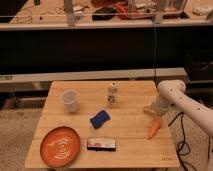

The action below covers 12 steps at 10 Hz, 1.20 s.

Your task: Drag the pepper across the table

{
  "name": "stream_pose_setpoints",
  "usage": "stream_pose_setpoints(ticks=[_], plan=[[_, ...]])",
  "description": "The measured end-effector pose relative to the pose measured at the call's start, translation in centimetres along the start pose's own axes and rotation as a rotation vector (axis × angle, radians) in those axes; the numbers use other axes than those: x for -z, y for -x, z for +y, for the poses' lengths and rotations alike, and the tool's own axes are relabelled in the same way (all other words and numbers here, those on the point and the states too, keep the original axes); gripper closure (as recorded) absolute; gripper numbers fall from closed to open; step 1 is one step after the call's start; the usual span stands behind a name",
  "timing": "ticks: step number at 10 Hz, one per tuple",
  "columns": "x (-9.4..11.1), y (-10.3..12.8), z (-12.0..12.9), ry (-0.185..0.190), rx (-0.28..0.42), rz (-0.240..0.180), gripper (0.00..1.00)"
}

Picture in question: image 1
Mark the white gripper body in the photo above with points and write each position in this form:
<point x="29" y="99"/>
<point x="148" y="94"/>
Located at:
<point x="152" y="110"/>

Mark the orange pepper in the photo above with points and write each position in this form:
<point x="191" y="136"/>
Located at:
<point x="156" y="124"/>

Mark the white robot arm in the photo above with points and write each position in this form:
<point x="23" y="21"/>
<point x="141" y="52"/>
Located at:
<point x="173" y="92"/>

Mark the small white bottle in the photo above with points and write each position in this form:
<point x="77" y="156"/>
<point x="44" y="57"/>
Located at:
<point x="112" y="94"/>

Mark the black bin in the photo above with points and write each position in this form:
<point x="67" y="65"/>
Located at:
<point x="199" y="64"/>

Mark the blue sponge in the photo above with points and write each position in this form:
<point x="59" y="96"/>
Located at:
<point x="99" y="119"/>

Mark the black rectangular box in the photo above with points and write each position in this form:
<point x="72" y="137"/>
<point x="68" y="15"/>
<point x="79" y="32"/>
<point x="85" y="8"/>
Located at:
<point x="101" y="144"/>

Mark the wooden table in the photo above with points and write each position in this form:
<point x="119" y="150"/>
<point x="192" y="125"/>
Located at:
<point x="128" y="125"/>

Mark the translucent plastic cup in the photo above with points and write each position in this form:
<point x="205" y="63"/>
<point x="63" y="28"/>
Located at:
<point x="69" y="99"/>

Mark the orange plate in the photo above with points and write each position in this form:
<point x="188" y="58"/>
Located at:
<point x="60" y="147"/>

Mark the metal shelf rail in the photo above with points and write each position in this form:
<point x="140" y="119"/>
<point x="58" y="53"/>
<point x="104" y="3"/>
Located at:
<point x="42" y="81"/>

